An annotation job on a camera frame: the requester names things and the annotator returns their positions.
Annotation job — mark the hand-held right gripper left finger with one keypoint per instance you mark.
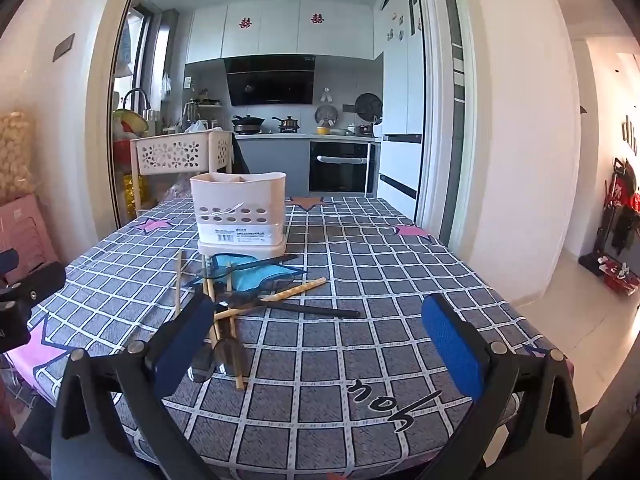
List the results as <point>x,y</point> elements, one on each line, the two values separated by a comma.
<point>185,347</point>

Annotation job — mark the round hanging strainer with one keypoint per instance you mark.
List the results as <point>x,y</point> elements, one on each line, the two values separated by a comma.
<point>326,115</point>

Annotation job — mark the bag of beige snacks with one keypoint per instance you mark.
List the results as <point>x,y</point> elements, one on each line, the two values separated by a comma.
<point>15,155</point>

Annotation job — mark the countertop dish rack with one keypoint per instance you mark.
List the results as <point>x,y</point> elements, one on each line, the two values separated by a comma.
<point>205,107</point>

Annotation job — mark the hanging plastic bag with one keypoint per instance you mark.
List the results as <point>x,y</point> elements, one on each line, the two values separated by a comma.
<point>166,84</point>

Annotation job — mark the patterned bamboo chopstick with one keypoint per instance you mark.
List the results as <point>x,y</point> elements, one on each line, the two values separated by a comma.
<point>290,291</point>

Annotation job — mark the black wok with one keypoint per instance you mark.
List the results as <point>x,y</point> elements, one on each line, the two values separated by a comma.
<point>248,122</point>

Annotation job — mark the grey wall switch panel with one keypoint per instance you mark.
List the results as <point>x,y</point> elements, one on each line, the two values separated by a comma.
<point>64,46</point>

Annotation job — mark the black hanging bag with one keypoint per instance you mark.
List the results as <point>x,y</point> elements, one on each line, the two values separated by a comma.
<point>625,220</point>

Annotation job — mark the white fridge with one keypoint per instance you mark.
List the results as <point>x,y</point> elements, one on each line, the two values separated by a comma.
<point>400,110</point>

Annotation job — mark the green yellow bowl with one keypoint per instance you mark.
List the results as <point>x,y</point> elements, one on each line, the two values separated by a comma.
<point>130,121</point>

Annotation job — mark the red paper decal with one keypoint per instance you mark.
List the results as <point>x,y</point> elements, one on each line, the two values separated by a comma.
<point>245,22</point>
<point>316,18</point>

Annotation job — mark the white plastic bag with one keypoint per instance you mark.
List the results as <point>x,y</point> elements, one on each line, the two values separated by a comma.
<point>197,126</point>

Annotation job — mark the cream plastic utensil holder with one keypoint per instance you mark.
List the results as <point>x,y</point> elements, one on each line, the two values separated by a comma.
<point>240,210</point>

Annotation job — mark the clear plastic bag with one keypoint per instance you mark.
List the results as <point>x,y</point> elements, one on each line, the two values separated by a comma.
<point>177,191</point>

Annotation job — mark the grey checked tablecloth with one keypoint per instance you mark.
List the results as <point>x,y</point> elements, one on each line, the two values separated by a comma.
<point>350,360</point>

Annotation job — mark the cream plastic storage cart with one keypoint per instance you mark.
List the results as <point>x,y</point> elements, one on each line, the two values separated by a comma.
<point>170,152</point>

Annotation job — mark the steel cooking pot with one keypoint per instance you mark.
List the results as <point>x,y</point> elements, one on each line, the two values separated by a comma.
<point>287,124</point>

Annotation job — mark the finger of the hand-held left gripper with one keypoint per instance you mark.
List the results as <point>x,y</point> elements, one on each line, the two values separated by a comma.
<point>35,282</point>
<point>7,261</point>

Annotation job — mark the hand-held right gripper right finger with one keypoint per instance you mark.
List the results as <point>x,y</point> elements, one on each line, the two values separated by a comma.
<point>452,355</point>

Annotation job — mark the wooden chopstick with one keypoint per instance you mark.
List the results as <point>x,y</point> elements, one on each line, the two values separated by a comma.
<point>240,380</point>
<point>178,285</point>

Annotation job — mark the group of fridge magnets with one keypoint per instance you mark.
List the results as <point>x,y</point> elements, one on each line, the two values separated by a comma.
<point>400,30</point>

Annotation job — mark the white upper cabinets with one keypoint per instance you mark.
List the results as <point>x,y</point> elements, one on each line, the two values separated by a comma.
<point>280,30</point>

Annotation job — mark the gold foil decoration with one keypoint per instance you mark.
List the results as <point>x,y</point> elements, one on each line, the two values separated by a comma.
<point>135,195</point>

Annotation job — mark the red basket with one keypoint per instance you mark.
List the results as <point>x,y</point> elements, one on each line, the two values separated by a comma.
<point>122,152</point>

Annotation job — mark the black range hood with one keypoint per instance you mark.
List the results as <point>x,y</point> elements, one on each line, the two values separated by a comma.
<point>270,80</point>

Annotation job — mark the pink plastic stool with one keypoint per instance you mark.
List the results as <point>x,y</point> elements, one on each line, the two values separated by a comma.
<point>25,230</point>

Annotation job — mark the white rice cooker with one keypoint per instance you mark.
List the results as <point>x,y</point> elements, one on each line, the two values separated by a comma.
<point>377,127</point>

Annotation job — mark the round black hanging pan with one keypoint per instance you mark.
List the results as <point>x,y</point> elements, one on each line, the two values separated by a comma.
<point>369,106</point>

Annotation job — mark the red floor box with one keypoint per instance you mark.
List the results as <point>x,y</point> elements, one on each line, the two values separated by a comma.
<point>620,277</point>

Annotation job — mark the black built-in oven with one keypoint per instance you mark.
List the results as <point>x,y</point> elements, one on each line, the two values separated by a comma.
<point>340,167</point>

